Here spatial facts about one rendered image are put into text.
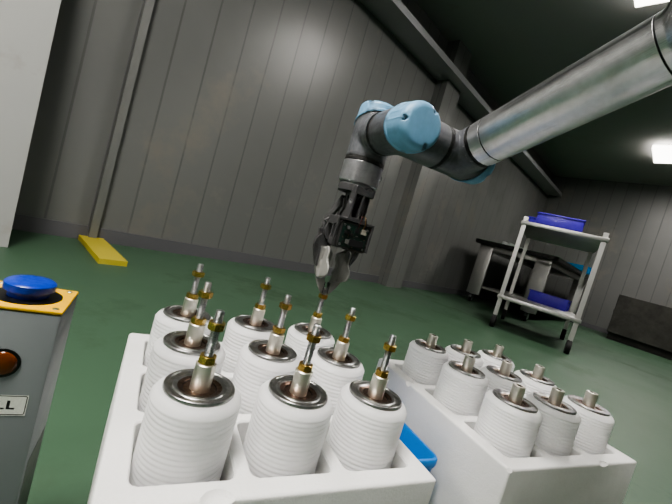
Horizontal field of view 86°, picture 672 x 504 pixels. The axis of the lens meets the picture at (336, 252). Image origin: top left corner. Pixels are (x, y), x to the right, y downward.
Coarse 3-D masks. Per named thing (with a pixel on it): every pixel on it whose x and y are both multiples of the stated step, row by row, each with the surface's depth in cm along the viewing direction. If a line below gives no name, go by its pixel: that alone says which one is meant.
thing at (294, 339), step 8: (288, 336) 69; (296, 336) 67; (304, 336) 67; (288, 344) 68; (296, 344) 67; (304, 344) 66; (320, 344) 67; (328, 344) 68; (296, 352) 67; (304, 352) 66
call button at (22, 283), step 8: (8, 280) 33; (16, 280) 33; (24, 280) 34; (32, 280) 34; (40, 280) 35; (48, 280) 36; (8, 288) 33; (16, 288) 33; (24, 288) 33; (32, 288) 33; (40, 288) 34; (48, 288) 34; (16, 296) 33; (24, 296) 33; (32, 296) 34; (40, 296) 34; (48, 296) 35
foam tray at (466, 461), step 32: (416, 384) 79; (416, 416) 74; (448, 416) 67; (448, 448) 65; (480, 448) 60; (576, 448) 69; (608, 448) 74; (448, 480) 64; (480, 480) 58; (512, 480) 55; (544, 480) 59; (576, 480) 63; (608, 480) 68
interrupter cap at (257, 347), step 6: (252, 342) 55; (258, 342) 56; (264, 342) 57; (252, 348) 53; (258, 348) 54; (264, 348) 55; (282, 348) 57; (288, 348) 57; (258, 354) 51; (264, 354) 52; (270, 354) 54; (282, 354) 55; (288, 354) 55; (294, 354) 55; (270, 360) 51; (276, 360) 51; (282, 360) 52; (288, 360) 52; (294, 360) 54
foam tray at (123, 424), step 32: (128, 352) 57; (128, 384) 48; (128, 416) 42; (128, 448) 37; (96, 480) 33; (128, 480) 34; (224, 480) 40; (256, 480) 38; (288, 480) 39; (320, 480) 41; (352, 480) 42; (384, 480) 44; (416, 480) 46
